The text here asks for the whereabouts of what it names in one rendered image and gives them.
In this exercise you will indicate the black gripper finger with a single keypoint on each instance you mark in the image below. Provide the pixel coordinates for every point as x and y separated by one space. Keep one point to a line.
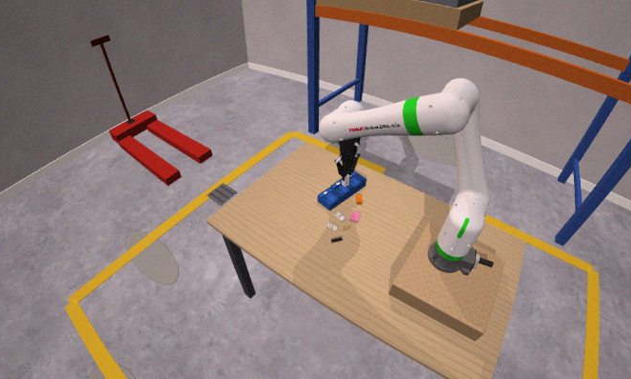
352 163
342 169

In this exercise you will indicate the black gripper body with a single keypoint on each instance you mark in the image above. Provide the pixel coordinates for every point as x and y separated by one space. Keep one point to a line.
346 153

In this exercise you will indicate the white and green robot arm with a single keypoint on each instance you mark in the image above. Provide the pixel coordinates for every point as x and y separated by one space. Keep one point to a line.
442 113

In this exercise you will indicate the blue three-compartment bin rack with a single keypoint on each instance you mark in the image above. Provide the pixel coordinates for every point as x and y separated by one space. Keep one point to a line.
337 193

